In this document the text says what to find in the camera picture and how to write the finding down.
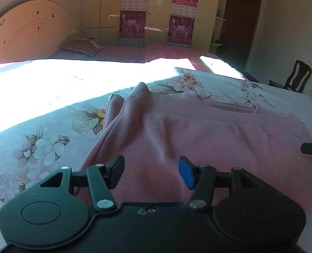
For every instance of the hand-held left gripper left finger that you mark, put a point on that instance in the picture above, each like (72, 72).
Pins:
(117, 171)

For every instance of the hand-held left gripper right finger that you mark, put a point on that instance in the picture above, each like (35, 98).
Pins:
(186, 172)

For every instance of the pink long-sleeved sweater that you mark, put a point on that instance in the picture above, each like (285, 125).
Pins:
(198, 137)

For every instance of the dark wooden chair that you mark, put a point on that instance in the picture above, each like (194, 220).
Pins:
(299, 76)

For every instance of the floral bedsheet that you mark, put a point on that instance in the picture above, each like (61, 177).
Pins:
(40, 142)

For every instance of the pink checked bedsheet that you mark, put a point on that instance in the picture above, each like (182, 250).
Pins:
(158, 52)

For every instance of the striped pillow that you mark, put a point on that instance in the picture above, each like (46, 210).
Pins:
(82, 46)

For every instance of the dark wooden door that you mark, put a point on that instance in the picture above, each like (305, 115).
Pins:
(241, 23)

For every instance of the cream corner shelf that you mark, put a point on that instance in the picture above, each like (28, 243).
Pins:
(220, 18)

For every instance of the wooden arched headboard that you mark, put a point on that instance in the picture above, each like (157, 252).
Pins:
(26, 31)

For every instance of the cream wardrobe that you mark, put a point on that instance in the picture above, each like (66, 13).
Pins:
(158, 5)

